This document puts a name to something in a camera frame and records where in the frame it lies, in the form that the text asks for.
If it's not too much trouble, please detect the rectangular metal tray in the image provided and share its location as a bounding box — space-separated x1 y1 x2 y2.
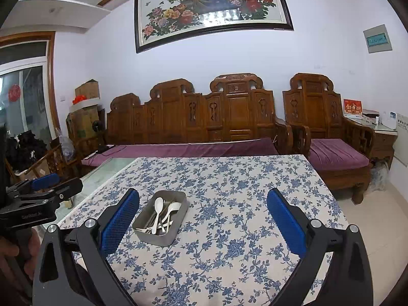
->
132 190 188 247

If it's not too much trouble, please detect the blue floral tablecloth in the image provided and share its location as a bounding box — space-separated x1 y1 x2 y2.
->
57 155 348 306

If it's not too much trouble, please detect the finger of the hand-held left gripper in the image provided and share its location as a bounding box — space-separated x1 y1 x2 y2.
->
6 177 84 207
5 173 61 199

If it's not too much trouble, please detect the white ceramic spoon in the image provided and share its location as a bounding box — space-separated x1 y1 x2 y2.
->
159 202 182 233

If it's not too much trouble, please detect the framed peacock flower painting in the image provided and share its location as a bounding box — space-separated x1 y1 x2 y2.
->
134 0 294 54

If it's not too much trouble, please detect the grey wall electrical box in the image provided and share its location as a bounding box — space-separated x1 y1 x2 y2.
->
363 24 393 54

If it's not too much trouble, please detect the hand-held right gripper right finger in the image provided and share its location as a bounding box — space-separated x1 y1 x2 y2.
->
266 187 374 306

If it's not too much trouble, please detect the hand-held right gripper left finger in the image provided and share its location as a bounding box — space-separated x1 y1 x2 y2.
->
32 187 141 306

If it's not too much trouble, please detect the small cardboard box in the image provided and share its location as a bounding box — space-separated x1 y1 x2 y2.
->
75 79 101 100

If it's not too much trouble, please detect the pile of black clothes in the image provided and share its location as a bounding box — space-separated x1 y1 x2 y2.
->
5 132 49 171

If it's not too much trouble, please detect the wooden side table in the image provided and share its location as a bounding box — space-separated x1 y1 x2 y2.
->
346 116 399 169

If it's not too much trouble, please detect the carved wooden armchair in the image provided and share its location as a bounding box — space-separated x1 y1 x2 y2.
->
282 73 376 205

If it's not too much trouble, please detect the large cardboard box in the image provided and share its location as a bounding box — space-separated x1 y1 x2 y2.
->
66 107 106 139

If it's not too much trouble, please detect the purple armchair cushion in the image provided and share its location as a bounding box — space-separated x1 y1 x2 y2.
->
309 138 370 170

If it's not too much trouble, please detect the wooden framed glass door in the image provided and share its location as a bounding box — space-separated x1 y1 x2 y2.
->
0 31 61 141

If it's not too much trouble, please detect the wooden chair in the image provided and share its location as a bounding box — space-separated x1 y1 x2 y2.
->
5 143 69 183

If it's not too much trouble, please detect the red box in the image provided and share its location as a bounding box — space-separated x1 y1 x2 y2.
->
342 99 363 118

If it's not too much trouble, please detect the crumpled clear plastic bag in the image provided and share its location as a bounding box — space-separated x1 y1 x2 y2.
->
370 162 391 192

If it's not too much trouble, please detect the black desk fan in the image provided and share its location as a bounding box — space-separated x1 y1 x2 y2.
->
92 120 104 152

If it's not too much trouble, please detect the carved wooden sofa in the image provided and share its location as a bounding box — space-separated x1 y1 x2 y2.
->
68 73 311 169

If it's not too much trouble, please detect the person's left hand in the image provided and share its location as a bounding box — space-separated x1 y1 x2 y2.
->
0 229 43 266

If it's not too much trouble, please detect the white spoon with holed handle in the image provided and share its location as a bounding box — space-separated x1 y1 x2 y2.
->
152 197 165 235

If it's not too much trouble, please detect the white box with blue label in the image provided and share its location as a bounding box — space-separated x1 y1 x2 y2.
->
381 111 398 130

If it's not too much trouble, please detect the purple sofa cushion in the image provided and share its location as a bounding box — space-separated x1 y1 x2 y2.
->
81 138 280 167

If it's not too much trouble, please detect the red paper window decoration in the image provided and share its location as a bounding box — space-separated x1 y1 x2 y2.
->
8 84 22 103

